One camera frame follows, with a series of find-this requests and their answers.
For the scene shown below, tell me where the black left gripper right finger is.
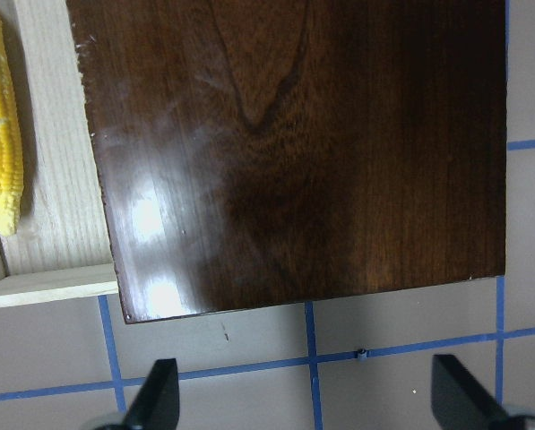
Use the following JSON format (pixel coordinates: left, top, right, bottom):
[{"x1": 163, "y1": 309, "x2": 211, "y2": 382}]
[{"x1": 430, "y1": 354, "x2": 510, "y2": 430}]

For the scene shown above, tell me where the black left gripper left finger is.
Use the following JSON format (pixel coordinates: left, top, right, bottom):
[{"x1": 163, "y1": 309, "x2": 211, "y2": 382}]
[{"x1": 122, "y1": 358, "x2": 180, "y2": 430}]

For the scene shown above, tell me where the wooden drawer with white handle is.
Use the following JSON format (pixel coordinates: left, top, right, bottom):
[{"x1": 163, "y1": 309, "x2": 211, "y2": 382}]
[{"x1": 0, "y1": 1, "x2": 118, "y2": 308}]

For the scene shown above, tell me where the dark wooden cabinet box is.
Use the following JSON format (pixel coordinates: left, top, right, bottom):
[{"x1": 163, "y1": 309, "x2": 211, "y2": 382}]
[{"x1": 66, "y1": 1, "x2": 507, "y2": 324}]

